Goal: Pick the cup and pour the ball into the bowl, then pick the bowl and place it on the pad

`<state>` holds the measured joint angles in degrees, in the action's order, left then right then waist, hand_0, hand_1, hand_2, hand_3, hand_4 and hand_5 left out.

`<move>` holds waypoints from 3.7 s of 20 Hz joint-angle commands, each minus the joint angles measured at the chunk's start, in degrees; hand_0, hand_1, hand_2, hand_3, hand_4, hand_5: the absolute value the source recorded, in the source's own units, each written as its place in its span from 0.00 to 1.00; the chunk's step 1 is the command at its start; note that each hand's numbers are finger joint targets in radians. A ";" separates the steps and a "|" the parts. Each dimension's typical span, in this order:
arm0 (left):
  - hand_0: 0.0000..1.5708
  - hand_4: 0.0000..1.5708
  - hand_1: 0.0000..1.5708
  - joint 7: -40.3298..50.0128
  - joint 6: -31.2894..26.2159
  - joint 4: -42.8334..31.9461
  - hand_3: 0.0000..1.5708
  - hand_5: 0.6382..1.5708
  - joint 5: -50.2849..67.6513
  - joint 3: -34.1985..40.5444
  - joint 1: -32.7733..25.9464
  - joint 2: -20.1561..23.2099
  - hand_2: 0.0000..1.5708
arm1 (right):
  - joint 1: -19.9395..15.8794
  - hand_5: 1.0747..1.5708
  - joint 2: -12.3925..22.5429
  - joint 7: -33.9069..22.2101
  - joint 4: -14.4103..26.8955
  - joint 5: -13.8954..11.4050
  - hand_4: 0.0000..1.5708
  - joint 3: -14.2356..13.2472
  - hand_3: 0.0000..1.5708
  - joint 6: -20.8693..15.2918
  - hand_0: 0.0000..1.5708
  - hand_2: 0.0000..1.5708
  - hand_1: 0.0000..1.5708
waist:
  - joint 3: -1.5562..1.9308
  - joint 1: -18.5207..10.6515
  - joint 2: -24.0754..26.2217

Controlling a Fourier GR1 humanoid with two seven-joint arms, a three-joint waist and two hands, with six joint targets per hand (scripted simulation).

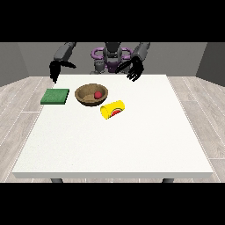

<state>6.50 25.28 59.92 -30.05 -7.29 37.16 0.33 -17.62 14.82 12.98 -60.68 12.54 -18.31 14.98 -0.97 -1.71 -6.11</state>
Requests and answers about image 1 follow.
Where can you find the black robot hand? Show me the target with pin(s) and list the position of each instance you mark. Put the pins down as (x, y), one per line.
(54, 69)
(135, 68)

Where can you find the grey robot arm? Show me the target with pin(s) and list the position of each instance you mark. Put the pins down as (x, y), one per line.
(63, 52)
(140, 51)

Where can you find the green square pad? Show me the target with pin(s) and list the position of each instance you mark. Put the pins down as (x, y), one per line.
(55, 96)

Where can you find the brown wooden bowl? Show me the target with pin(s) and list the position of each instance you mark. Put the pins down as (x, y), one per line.
(90, 95)

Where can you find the small red ball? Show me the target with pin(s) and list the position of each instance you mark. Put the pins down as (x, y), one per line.
(97, 94)

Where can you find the yellow cup with melon print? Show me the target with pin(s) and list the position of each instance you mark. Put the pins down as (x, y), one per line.
(112, 109)

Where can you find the grey robot trunk purple rings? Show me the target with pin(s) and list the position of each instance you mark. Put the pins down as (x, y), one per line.
(110, 60)

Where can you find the dark table leg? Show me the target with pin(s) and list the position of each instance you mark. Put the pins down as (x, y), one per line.
(168, 180)
(57, 180)

